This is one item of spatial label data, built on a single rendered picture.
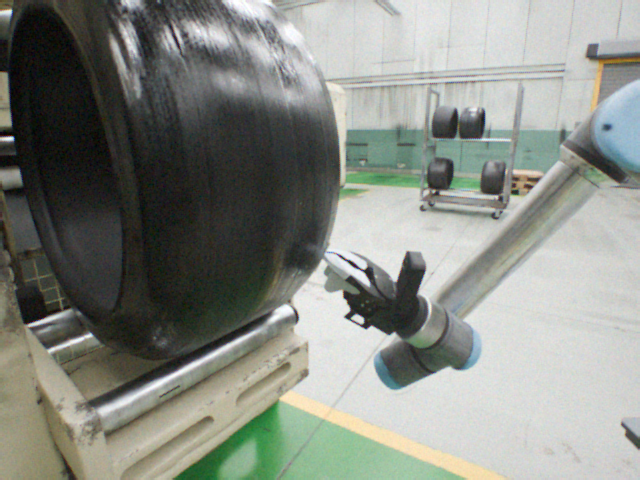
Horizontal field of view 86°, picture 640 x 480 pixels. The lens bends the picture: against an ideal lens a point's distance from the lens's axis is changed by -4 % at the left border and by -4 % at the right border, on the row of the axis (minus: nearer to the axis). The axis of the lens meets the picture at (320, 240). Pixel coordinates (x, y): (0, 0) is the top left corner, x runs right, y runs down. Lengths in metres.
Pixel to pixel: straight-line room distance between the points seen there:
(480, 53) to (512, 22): 1.02
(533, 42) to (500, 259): 11.17
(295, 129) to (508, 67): 11.40
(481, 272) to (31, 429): 0.75
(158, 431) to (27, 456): 0.15
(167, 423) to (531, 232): 0.67
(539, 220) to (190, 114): 0.61
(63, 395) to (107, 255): 0.38
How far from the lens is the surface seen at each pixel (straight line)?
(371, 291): 0.57
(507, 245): 0.77
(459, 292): 0.81
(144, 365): 0.78
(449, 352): 0.71
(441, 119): 5.97
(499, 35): 11.94
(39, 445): 0.59
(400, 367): 0.77
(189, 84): 0.35
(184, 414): 0.55
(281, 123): 0.40
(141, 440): 0.53
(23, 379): 0.54
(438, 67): 12.05
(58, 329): 0.75
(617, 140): 0.59
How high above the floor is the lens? 1.22
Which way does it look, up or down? 16 degrees down
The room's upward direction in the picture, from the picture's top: straight up
